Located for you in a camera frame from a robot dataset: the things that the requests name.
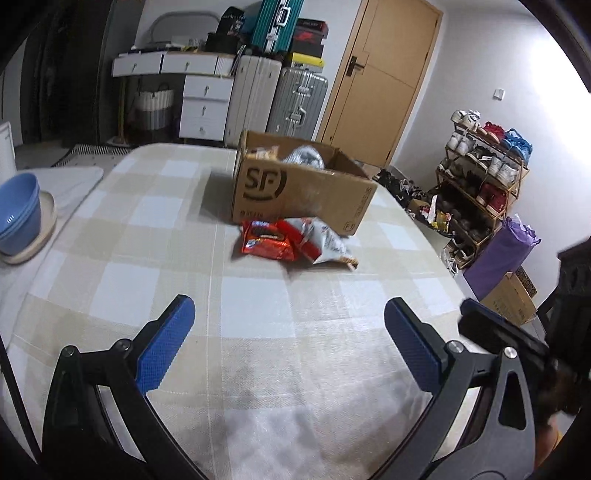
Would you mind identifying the white padded cover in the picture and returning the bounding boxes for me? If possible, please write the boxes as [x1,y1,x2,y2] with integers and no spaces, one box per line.
[0,165,105,324]

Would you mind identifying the striped rug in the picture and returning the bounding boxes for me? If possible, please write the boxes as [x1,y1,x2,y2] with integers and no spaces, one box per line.
[53,143,132,167]

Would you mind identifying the small cardboard carton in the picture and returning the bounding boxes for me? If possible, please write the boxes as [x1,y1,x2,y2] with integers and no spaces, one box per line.
[480,268,539,326]

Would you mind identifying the beige plate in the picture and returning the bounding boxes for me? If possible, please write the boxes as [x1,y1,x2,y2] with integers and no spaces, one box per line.
[2,191,58,265]

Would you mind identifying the white drawer cabinet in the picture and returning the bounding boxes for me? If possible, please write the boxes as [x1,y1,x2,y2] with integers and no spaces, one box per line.
[179,74,234,140]

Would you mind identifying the brown cardboard box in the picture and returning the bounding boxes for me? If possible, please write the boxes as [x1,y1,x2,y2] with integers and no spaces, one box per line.
[231,130,379,237]

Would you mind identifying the pile of dark shoes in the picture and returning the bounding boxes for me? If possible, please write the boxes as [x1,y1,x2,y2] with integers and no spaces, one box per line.
[376,168,430,208]

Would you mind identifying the grey white woven basket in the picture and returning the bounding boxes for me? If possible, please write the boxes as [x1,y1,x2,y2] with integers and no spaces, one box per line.
[133,88,175,132]

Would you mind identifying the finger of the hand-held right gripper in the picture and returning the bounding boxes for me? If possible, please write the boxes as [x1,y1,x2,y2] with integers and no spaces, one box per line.
[459,299,550,361]

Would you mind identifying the teal suitcase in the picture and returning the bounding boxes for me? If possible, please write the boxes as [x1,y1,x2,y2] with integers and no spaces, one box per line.
[252,0,305,55]

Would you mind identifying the black bag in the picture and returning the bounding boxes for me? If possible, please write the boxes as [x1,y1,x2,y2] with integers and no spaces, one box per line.
[205,7,245,54]

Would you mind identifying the yellow black box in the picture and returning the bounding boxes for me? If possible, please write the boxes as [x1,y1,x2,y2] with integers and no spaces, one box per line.
[285,52,324,71]

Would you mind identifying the black shoe boxes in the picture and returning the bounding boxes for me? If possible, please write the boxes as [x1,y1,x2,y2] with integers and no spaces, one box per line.
[293,18,329,57]

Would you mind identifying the blue plastic bowl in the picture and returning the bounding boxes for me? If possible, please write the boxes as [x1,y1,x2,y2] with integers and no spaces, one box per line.
[0,203,42,256]
[0,173,41,241]

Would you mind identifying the white appliance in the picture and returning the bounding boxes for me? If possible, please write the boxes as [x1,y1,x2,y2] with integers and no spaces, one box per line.
[0,121,17,174]

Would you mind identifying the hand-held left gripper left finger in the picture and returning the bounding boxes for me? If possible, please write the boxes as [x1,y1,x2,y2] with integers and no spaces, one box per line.
[42,294,208,480]

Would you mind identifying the purple bag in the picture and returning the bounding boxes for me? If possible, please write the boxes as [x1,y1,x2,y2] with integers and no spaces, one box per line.
[463,215,542,302]

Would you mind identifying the white red snack bag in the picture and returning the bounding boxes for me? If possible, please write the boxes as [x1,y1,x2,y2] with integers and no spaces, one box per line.
[277,217,361,271]

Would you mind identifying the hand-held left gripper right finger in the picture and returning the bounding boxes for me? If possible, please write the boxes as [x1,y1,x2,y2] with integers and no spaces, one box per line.
[369,298,539,480]

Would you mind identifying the small red snack packet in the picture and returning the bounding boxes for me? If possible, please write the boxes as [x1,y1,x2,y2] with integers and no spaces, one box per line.
[240,219,296,261]

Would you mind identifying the cream suitcase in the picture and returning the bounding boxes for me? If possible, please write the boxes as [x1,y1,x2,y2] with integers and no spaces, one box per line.
[224,54,283,148]

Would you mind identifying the person's right forearm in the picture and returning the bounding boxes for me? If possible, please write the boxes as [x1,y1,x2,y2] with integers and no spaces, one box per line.
[536,425,565,469]

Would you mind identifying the silver suitcase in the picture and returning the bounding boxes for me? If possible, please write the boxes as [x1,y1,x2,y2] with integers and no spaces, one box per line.
[265,66,329,141]

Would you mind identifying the yellow snack packets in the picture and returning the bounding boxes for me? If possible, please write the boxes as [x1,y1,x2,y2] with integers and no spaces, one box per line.
[418,196,451,232]

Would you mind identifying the shoe rack with shoes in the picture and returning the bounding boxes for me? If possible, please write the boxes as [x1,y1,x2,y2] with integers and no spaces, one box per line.
[438,110,534,268]

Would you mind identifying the white desk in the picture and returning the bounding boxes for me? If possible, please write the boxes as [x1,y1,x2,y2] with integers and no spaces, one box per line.
[112,48,236,139]

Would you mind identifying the wooden door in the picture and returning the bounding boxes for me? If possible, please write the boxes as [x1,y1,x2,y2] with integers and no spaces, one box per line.
[316,0,444,169]

